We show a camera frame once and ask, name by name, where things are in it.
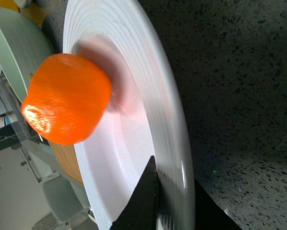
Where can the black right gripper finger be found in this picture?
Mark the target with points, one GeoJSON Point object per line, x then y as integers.
{"type": "Point", "coordinates": [141, 211]}

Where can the white round plate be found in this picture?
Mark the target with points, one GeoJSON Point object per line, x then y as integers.
{"type": "Point", "coordinates": [144, 117]}

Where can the orange mandarin fruit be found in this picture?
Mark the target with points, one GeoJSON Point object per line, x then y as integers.
{"type": "Point", "coordinates": [67, 97]}

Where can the light green bowl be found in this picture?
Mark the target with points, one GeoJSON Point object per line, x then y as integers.
{"type": "Point", "coordinates": [23, 47]}

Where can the yellow mug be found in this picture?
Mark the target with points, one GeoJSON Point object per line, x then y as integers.
{"type": "Point", "coordinates": [9, 4]}

